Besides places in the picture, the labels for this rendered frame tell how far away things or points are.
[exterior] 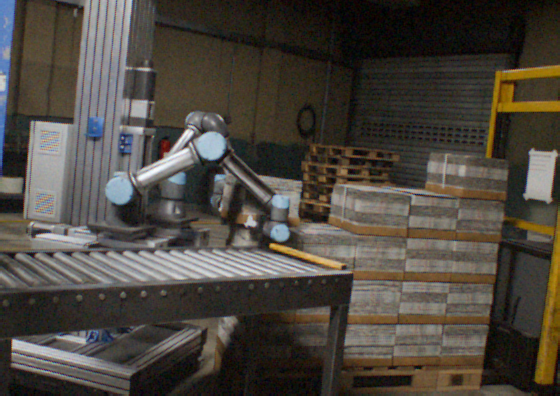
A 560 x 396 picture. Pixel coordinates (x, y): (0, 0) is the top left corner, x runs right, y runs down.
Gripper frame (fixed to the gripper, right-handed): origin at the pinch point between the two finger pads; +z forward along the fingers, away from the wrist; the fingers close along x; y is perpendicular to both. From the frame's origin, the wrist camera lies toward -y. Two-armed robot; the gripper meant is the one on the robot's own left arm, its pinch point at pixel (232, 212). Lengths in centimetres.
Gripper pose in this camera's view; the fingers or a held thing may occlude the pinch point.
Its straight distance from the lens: 350.1
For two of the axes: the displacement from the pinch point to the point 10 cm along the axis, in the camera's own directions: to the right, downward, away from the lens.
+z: 3.2, 1.0, -9.4
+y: 1.1, -9.9, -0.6
